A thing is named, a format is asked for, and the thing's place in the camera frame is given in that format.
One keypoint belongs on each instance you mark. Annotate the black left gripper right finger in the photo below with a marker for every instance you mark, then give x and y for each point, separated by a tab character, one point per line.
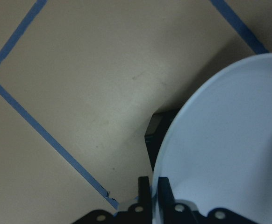
166	200

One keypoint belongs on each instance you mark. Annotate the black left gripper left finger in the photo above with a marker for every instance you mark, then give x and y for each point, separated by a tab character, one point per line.
143	207

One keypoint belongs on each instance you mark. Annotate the blue plate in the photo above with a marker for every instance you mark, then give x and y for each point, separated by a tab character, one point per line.
217	151

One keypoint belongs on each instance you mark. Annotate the black plate rack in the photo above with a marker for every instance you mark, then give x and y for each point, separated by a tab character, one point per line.
156	131

